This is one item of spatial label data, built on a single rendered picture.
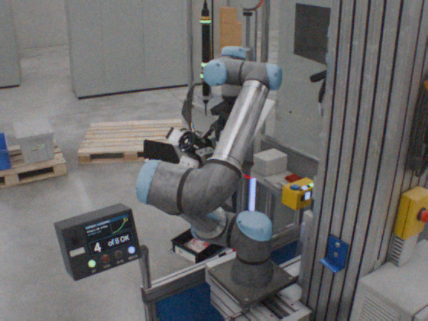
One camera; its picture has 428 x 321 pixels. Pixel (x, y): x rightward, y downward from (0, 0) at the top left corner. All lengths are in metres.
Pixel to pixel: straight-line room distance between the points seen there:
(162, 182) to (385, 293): 0.66
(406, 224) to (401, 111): 0.33
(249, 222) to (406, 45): 0.72
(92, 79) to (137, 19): 1.26
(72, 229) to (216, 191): 0.60
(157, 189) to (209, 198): 0.13
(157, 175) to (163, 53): 6.67
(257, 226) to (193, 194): 0.41
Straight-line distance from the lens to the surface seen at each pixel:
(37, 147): 4.81
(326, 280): 1.46
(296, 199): 2.02
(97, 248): 1.51
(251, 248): 1.42
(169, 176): 1.06
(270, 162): 2.58
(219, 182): 1.03
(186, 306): 1.98
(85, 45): 7.44
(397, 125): 1.11
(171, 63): 7.78
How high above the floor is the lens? 2.01
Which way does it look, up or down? 24 degrees down
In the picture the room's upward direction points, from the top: straight up
